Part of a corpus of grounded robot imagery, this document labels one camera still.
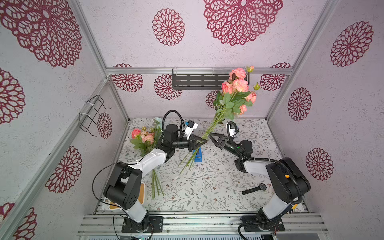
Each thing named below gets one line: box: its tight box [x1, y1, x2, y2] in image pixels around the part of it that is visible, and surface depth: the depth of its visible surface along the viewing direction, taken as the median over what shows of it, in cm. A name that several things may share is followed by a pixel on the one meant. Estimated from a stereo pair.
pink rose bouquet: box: [177, 66, 260, 174], surface depth 70 cm
